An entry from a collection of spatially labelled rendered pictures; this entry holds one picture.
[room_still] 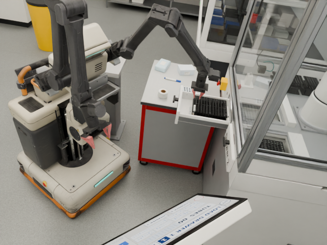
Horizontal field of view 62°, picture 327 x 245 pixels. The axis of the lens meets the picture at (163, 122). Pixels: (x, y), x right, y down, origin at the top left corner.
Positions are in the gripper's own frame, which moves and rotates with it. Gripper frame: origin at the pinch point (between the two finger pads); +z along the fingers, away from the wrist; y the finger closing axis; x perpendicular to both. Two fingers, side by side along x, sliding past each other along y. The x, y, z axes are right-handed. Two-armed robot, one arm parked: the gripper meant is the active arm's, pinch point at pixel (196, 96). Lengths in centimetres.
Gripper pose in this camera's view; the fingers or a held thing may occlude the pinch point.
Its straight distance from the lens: 172.3
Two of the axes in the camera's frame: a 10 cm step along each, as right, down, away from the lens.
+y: -9.8, -2.0, 0.5
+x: -1.7, 6.6, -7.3
